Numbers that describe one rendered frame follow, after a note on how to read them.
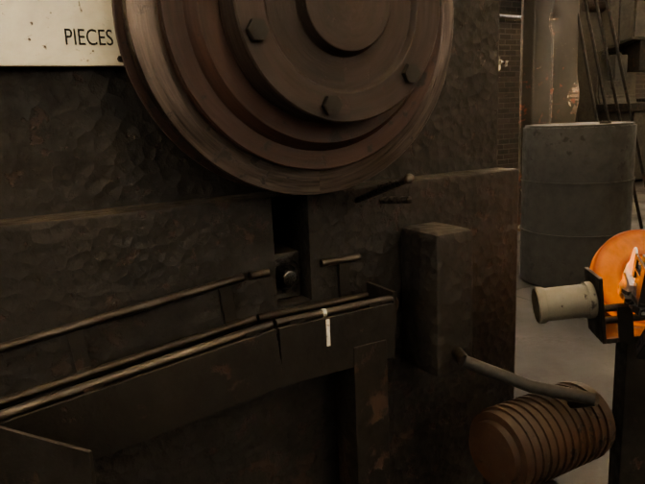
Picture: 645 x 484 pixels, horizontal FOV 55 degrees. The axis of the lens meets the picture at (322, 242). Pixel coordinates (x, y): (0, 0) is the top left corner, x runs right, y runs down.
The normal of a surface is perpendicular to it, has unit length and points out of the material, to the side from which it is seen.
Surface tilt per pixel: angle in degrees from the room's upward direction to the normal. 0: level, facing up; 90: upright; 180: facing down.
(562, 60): 90
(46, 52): 90
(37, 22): 90
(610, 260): 62
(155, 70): 90
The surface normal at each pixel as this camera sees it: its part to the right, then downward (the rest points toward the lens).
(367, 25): 0.48, 0.15
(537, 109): -0.87, 0.14
